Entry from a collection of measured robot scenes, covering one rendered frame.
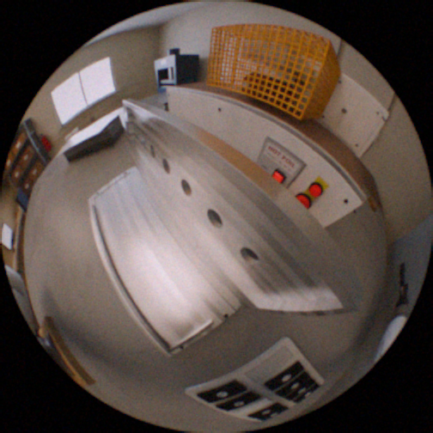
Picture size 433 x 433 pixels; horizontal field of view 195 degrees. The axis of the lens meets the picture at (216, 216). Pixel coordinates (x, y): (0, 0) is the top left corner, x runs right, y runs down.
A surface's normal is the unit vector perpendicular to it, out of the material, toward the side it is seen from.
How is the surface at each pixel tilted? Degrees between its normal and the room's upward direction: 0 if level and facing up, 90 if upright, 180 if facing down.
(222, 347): 0
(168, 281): 0
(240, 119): 90
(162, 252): 0
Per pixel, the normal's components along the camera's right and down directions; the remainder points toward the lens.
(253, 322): 0.07, -0.43
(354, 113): -0.75, 0.57
